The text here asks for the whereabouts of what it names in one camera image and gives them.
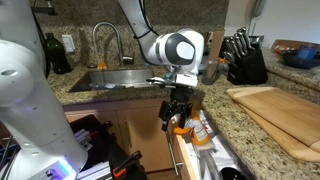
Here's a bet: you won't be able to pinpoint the dark blue bowl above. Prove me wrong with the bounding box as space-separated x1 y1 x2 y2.
282 46 320 69

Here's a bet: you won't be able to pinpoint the orange food packet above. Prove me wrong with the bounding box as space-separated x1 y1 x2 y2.
173 109 209 145

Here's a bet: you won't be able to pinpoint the wooden kitchen drawer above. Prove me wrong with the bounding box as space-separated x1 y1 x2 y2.
164 106 254 180

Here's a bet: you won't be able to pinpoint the black ladle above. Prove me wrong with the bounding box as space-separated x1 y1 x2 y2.
221 167 247 180

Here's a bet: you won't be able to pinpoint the tall wooden board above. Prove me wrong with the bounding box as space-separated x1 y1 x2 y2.
203 29 226 81

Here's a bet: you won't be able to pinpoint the chrome gooseneck faucet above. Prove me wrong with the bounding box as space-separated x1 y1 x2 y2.
92 21 135 68

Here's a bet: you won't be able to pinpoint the lower wooden cutting board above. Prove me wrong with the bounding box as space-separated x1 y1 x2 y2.
227 88 320 162

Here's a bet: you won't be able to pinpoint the white wall outlet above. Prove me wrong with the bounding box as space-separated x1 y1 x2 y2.
62 35 75 53

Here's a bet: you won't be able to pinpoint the metal cabinet door handle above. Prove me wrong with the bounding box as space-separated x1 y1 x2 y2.
123 120 132 149

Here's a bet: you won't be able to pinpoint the glass cup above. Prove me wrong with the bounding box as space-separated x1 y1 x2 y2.
202 60 219 85

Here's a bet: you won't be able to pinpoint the light wooden cutting board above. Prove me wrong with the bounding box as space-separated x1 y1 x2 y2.
232 87 320 151

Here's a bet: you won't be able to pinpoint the dark green glass bottle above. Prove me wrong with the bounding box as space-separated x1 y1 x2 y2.
46 32 72 74

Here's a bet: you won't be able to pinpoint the black knife block with knives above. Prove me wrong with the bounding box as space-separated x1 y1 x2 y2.
220 27 268 85

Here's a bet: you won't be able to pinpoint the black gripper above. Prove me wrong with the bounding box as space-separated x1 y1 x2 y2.
158 87 194 132

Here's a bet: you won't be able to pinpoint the stainless steel sink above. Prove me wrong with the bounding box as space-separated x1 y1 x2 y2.
70 69 154 92

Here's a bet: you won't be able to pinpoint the wooden tray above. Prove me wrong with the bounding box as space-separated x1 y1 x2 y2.
271 39 320 54

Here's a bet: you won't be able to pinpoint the orange sponge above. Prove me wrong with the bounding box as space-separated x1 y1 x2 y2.
97 63 107 70

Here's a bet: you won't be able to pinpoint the clear plastic cutlery bags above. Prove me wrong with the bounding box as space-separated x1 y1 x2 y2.
189 113 241 180

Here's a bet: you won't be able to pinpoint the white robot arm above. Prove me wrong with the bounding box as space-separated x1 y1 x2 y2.
0 0 204 180

